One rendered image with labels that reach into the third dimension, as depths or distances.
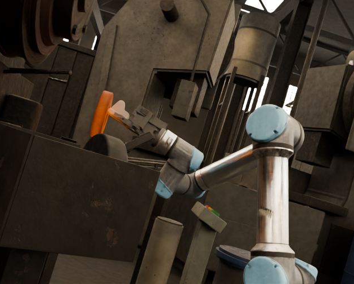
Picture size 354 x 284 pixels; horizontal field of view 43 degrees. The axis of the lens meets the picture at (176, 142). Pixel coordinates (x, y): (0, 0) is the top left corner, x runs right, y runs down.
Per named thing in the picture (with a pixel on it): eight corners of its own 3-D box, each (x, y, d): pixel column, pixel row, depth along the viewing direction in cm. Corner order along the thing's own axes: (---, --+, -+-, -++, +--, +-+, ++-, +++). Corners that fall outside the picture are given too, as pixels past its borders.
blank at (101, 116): (86, 145, 144) (97, 149, 144) (95, 105, 135) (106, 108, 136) (97, 120, 157) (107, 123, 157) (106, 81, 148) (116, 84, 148)
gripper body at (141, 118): (137, 106, 151) (167, 126, 152) (122, 127, 150) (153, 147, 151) (137, 103, 144) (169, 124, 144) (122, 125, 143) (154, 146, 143)
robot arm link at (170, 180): (178, 203, 154) (196, 177, 152) (158, 198, 145) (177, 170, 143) (165, 190, 159) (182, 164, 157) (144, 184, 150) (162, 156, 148)
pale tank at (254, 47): (187, 207, 957) (247, 6, 981) (182, 203, 1048) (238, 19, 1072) (228, 219, 964) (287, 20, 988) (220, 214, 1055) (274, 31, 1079)
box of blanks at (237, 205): (179, 280, 311) (211, 172, 316) (147, 248, 390) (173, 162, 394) (300, 306, 345) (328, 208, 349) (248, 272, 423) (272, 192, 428)
